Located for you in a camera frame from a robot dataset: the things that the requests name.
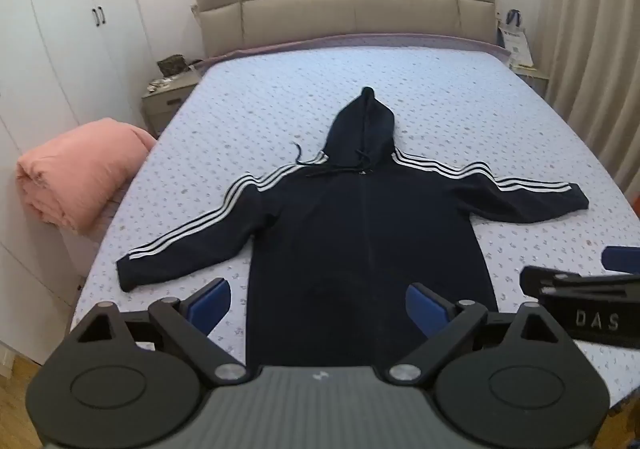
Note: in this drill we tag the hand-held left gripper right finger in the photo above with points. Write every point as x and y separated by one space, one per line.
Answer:
425 309

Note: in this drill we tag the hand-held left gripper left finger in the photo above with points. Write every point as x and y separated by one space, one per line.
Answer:
210 305

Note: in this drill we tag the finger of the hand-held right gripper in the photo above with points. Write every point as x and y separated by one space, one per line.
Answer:
575 279
622 260

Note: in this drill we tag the dark navy striped hoodie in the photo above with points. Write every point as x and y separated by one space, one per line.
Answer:
360 239

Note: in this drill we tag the pink folded blanket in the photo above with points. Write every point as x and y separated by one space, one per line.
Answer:
75 174

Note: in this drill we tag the light wooden nightstand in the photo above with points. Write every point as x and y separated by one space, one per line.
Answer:
531 76

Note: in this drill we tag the grey nightstand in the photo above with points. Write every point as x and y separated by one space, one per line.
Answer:
165 104

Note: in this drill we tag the bed with floral sheet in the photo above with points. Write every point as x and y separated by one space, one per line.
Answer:
240 99

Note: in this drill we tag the beige curtain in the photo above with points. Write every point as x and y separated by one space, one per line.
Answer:
590 39

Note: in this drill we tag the white paper shopping bag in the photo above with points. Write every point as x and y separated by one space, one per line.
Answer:
515 41

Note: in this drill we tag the brown patterned pouch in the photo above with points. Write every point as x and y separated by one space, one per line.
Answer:
171 64

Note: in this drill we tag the white wardrobe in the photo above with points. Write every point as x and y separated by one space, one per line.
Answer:
45 54

